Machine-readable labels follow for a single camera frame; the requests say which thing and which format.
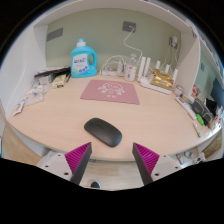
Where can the yellowish small box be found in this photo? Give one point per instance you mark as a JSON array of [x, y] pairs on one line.
[[59, 81]]

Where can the clear plastic bag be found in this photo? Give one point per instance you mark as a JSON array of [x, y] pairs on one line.
[[35, 95]]

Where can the white router with antennas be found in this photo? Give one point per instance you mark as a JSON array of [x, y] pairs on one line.
[[146, 83]]

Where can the white power strip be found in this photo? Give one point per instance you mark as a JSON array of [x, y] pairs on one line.
[[110, 72]]

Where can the grey blank wall plate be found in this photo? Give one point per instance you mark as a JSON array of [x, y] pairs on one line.
[[55, 34]]

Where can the clear plastic water bottle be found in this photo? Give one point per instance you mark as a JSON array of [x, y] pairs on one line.
[[130, 70]]

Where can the gold snack bag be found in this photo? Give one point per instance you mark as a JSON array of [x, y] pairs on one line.
[[162, 80]]

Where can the small printed packet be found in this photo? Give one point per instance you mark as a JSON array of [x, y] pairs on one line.
[[19, 108]]

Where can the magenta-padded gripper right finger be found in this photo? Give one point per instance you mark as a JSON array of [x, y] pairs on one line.
[[146, 159]]

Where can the grey wall socket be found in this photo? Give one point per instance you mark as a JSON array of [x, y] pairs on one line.
[[129, 26]]

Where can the black grey pouch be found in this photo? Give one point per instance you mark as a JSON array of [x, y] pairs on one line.
[[202, 111]]

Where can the white wall charger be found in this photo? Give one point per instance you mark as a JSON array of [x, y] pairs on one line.
[[173, 41]]

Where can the black computer mouse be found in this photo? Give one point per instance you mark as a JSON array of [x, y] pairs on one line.
[[102, 131]]

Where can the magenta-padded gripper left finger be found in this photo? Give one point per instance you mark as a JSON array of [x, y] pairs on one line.
[[77, 158]]

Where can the blue detergent bottle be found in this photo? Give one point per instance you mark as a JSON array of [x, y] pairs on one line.
[[82, 63]]

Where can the pink printed mouse pad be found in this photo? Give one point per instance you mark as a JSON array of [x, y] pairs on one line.
[[110, 92]]

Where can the dark flat book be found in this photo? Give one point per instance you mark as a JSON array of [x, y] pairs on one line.
[[55, 71]]

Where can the long white remote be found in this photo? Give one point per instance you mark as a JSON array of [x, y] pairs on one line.
[[185, 107]]

